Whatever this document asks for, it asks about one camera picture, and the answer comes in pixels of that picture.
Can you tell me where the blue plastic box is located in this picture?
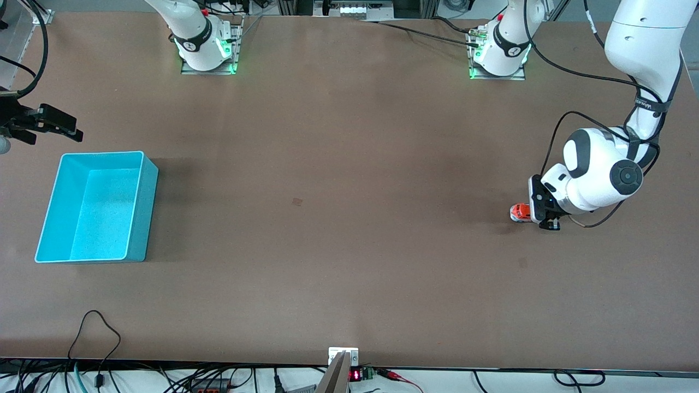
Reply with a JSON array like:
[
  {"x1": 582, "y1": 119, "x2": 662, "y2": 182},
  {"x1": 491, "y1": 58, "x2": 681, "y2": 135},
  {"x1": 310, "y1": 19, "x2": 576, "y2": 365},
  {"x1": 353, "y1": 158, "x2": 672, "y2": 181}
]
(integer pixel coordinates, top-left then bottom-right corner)
[{"x1": 34, "y1": 151, "x2": 159, "y2": 264}]

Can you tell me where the white mounting plate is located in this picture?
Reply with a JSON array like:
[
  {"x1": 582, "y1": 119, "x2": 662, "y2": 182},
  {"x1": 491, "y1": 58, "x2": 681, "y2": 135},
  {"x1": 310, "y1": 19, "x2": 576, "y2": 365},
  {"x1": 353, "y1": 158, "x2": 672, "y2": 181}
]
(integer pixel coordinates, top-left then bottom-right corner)
[{"x1": 328, "y1": 347, "x2": 359, "y2": 366}]

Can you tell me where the grey metal bar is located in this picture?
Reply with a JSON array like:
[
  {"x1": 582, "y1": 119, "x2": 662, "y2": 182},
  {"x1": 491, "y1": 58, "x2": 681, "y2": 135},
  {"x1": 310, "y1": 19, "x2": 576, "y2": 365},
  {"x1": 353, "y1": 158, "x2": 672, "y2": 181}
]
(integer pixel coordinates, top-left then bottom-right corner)
[{"x1": 316, "y1": 351, "x2": 351, "y2": 393}]

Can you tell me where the orange connector block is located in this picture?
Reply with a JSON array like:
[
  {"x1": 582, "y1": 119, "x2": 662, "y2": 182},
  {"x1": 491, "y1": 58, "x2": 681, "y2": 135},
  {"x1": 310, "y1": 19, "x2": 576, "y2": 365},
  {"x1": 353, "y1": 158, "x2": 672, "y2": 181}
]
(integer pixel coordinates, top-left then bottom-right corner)
[{"x1": 191, "y1": 377, "x2": 233, "y2": 392}]

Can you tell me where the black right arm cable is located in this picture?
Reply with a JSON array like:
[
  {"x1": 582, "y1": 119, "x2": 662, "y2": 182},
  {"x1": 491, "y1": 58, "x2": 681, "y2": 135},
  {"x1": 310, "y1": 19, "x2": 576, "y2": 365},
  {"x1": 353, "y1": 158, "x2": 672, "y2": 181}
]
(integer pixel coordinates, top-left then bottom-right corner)
[{"x1": 0, "y1": 0, "x2": 50, "y2": 100}]

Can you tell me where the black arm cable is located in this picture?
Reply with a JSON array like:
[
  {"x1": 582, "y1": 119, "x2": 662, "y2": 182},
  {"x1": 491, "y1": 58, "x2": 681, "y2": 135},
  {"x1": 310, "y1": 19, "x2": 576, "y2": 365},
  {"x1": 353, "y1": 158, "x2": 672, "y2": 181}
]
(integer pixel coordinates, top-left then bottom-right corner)
[
  {"x1": 523, "y1": 0, "x2": 683, "y2": 229},
  {"x1": 0, "y1": 0, "x2": 50, "y2": 100}
]

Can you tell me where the aluminium profile rail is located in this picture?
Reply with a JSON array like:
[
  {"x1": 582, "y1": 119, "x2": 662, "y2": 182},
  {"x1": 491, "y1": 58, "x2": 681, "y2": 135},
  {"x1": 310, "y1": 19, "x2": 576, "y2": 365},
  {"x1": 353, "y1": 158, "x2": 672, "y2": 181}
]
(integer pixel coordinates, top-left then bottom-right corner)
[{"x1": 0, "y1": 0, "x2": 55, "y2": 91}]

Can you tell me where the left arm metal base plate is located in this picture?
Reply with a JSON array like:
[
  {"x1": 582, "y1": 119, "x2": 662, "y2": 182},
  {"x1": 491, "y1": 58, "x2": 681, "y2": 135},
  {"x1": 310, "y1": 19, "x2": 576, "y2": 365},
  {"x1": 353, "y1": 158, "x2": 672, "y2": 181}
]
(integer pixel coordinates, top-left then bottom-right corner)
[{"x1": 468, "y1": 25, "x2": 528, "y2": 81}]

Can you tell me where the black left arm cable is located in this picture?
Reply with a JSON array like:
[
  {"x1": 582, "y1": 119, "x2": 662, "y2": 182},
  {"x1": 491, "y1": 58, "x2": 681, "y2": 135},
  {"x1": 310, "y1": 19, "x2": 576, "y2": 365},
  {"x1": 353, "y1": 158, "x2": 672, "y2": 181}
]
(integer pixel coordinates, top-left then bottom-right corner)
[{"x1": 523, "y1": 0, "x2": 683, "y2": 229}]

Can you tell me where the black coiled cable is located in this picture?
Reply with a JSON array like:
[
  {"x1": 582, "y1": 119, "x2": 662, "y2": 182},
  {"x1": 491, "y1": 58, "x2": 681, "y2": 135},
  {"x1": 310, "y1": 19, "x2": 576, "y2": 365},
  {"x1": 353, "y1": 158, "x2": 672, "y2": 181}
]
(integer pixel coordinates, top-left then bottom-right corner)
[{"x1": 553, "y1": 370, "x2": 606, "y2": 388}]

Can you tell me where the black cable across table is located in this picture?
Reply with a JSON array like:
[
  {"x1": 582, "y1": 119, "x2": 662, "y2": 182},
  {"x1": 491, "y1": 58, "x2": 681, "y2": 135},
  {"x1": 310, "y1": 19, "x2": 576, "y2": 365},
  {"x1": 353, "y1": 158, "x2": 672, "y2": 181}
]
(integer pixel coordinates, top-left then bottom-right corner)
[{"x1": 358, "y1": 15, "x2": 484, "y2": 50}]

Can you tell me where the red wire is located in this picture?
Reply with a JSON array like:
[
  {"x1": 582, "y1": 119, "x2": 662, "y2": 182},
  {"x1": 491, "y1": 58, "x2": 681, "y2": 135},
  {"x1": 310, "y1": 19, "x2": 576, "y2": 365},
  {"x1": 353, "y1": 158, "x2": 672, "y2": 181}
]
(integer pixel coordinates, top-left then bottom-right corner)
[{"x1": 377, "y1": 369, "x2": 424, "y2": 393}]

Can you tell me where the thin black looped cable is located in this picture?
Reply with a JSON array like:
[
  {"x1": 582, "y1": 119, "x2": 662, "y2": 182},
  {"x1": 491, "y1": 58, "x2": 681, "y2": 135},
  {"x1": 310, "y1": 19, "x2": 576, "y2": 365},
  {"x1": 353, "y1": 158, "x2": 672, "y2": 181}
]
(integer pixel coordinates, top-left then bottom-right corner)
[{"x1": 67, "y1": 310, "x2": 122, "y2": 389}]

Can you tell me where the aluminium frame rack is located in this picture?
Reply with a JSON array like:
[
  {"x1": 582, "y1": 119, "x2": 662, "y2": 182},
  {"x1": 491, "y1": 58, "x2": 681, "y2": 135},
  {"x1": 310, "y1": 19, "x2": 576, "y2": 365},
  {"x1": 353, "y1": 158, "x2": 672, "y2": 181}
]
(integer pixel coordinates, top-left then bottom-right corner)
[{"x1": 276, "y1": 0, "x2": 440, "y2": 18}]

